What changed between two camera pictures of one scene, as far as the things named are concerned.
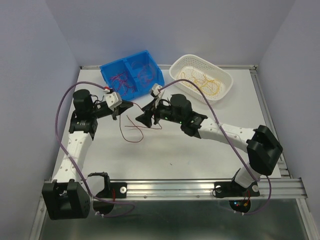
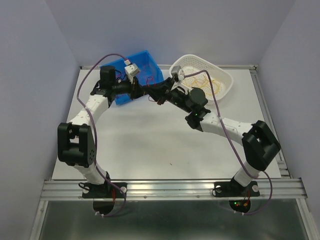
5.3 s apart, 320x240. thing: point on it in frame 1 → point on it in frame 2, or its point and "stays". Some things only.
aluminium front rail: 189,190 stays
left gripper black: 124,105 → 135,90
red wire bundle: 136,123 → 149,82
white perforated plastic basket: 215,82 stays
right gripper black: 146,118 → 159,92
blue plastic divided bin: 133,77 stays
